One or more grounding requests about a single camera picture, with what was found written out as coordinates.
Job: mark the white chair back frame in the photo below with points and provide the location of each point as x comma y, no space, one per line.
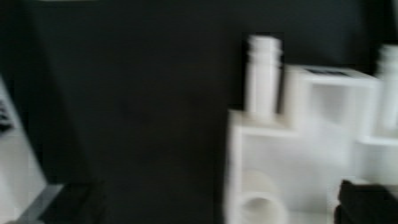
22,178

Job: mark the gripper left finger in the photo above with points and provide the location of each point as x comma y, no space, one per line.
70,204

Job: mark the white chair seat part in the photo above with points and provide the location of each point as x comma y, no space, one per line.
314,137

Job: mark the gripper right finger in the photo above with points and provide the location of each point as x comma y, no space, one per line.
369,204

